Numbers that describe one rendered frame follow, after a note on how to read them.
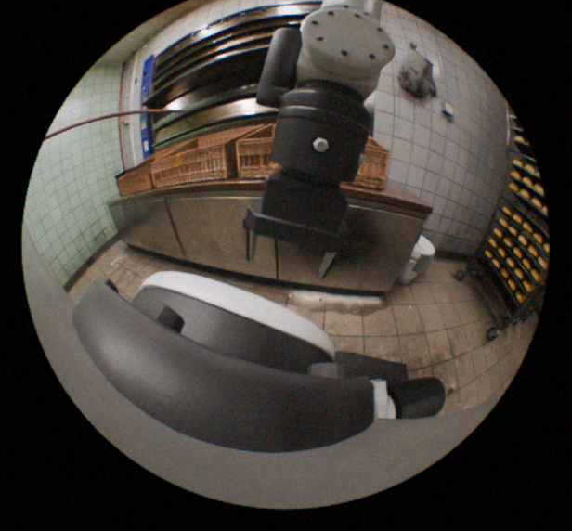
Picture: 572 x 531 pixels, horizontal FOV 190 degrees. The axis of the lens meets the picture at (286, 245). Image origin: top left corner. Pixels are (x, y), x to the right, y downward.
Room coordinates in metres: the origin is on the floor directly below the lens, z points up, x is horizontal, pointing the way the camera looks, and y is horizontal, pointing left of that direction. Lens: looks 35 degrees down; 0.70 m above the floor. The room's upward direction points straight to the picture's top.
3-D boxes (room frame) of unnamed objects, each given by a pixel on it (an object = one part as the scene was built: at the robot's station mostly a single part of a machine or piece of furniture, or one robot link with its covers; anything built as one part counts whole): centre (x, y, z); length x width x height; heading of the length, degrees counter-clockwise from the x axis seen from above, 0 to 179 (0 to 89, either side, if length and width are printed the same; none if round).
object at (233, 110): (1.18, 0.41, 1.02); 1.79 x 0.11 x 0.19; 78
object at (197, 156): (0.91, 0.45, 0.72); 0.56 x 0.49 x 0.28; 78
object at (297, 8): (1.20, 0.40, 1.99); 1.80 x 0.08 x 0.21; 78
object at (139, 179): (1.03, 1.04, 0.72); 0.56 x 0.49 x 0.28; 79
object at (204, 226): (0.92, 0.58, 0.29); 2.42 x 0.56 x 0.58; 78
